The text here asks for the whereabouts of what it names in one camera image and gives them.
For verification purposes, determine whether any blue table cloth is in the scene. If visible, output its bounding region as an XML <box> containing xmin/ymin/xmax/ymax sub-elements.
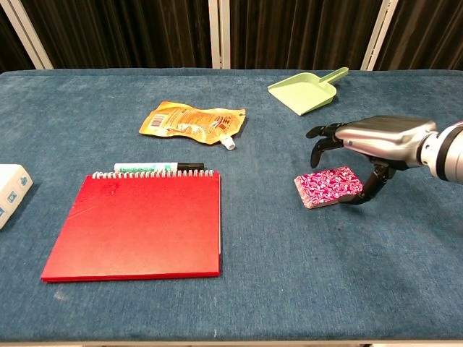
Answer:
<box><xmin>0</xmin><ymin>68</ymin><xmax>463</xmax><ymax>343</ymax></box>

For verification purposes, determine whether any light green dustpan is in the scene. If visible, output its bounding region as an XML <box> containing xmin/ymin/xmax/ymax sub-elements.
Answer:
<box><xmin>267</xmin><ymin>67</ymin><xmax>350</xmax><ymax>117</ymax></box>

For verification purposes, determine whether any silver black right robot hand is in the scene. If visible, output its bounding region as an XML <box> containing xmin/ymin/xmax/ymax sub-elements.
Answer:
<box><xmin>305</xmin><ymin>115</ymin><xmax>438</xmax><ymax>207</ymax></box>

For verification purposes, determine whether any white frame post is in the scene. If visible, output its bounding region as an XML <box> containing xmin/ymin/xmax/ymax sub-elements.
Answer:
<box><xmin>0</xmin><ymin>0</ymin><xmax>55</xmax><ymax>70</ymax></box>
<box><xmin>208</xmin><ymin>0</ymin><xmax>232</xmax><ymax>70</ymax></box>
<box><xmin>360</xmin><ymin>0</ymin><xmax>396</xmax><ymax>72</ymax></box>

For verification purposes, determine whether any white blue printed box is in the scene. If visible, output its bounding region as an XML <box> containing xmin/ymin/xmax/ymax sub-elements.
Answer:
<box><xmin>0</xmin><ymin>163</ymin><xmax>34</xmax><ymax>231</ymax></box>

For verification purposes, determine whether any red spiral notebook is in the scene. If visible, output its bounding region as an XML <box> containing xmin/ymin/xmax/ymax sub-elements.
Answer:
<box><xmin>40</xmin><ymin>168</ymin><xmax>222</xmax><ymax>283</ymax></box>

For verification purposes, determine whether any white green marker pen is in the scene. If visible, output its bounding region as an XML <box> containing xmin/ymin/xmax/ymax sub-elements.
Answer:
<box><xmin>114</xmin><ymin>162</ymin><xmax>205</xmax><ymax>174</ymax></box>

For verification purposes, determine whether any orange spout pouch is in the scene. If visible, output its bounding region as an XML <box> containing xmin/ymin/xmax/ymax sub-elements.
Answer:
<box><xmin>138</xmin><ymin>100</ymin><xmax>247</xmax><ymax>150</ymax></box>

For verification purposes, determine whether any red white patterned box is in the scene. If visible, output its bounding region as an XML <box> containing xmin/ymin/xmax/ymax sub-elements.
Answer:
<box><xmin>293</xmin><ymin>166</ymin><xmax>364</xmax><ymax>210</ymax></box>

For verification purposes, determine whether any dark pleated curtain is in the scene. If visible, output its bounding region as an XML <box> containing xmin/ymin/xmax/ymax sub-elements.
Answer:
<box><xmin>0</xmin><ymin>0</ymin><xmax>463</xmax><ymax>74</ymax></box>

